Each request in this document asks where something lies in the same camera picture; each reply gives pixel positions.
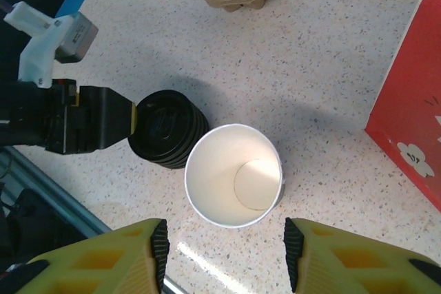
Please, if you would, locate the aluminium front rail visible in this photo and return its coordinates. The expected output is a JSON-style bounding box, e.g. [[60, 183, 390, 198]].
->
[[0, 144, 114, 238]]

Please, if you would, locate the red paper takeout bag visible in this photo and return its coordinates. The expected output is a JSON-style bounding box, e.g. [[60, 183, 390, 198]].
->
[[364, 0, 441, 213]]

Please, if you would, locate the black cup lid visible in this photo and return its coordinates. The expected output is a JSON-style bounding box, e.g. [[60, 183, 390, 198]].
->
[[132, 90, 194, 152], [127, 101, 210, 171]]

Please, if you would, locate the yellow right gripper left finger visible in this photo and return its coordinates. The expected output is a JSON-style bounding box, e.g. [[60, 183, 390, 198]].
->
[[20, 218, 170, 294]]

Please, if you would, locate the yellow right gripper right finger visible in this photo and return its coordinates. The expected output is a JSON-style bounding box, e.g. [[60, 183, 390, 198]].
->
[[284, 217, 441, 294]]

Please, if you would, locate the green paper coffee cup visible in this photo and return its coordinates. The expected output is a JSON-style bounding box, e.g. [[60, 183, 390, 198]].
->
[[184, 123, 286, 229]]

